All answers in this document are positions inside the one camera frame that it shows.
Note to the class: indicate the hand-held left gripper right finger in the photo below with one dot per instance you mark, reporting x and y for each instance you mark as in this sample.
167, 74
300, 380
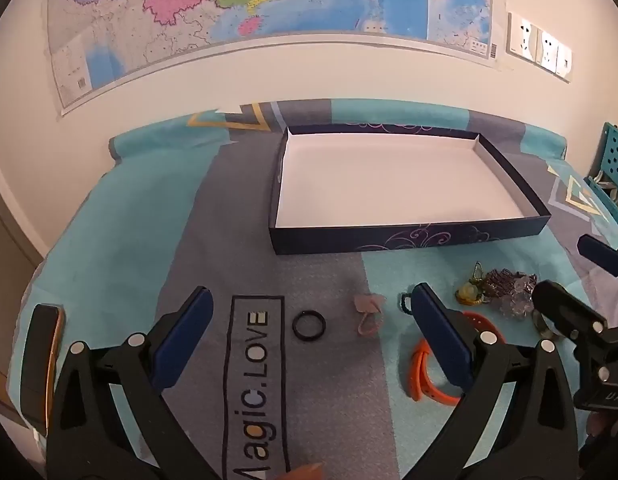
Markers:
441, 340

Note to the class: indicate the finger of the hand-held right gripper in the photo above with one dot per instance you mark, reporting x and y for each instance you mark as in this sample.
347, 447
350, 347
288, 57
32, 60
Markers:
606, 259
569, 310

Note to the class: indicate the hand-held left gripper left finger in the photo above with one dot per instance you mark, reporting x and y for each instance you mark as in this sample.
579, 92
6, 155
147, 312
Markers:
186, 340

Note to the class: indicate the dark blue shallow box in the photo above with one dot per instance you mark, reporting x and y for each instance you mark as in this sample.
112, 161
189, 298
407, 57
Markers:
389, 180

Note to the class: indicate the person's right hand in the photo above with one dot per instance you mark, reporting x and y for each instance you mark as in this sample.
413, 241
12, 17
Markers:
605, 427

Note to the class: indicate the person's left hand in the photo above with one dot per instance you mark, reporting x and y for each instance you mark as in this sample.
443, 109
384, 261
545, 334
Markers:
305, 472

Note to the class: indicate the blue perforated rack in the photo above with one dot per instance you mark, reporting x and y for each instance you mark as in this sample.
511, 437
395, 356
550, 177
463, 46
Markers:
616, 155

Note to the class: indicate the teal and grey printed blanket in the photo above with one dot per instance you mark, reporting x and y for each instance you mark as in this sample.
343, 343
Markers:
139, 240

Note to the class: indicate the black flat device orange edge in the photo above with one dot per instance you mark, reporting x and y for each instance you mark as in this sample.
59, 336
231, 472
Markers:
39, 360

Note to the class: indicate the grey door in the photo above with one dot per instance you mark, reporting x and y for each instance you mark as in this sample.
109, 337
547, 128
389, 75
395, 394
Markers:
9, 240

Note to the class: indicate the colourful wall map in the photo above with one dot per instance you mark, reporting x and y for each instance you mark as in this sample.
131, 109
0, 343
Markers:
264, 5

